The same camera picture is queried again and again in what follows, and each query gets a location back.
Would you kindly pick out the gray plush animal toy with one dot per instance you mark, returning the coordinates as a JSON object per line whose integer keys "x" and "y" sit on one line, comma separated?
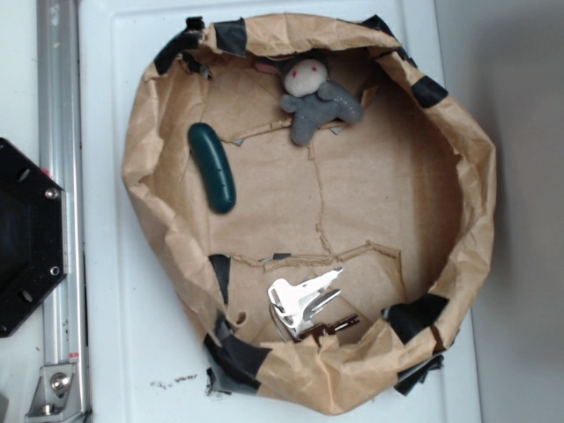
{"x": 312, "y": 98}

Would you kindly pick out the aluminum extrusion rail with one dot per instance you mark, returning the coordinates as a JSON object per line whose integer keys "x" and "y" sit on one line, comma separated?
{"x": 64, "y": 310}

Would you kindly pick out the dark green toy cucumber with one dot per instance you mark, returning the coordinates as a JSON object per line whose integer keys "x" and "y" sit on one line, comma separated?
{"x": 210, "y": 156}

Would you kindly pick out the metal corner bracket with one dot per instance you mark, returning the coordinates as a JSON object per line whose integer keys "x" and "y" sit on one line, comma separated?
{"x": 56, "y": 398}

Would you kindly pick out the brown paper bag bin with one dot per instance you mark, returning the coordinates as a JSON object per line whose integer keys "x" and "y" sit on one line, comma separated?
{"x": 402, "y": 200}

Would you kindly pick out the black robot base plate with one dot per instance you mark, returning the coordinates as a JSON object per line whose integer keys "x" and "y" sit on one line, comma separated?
{"x": 32, "y": 241}

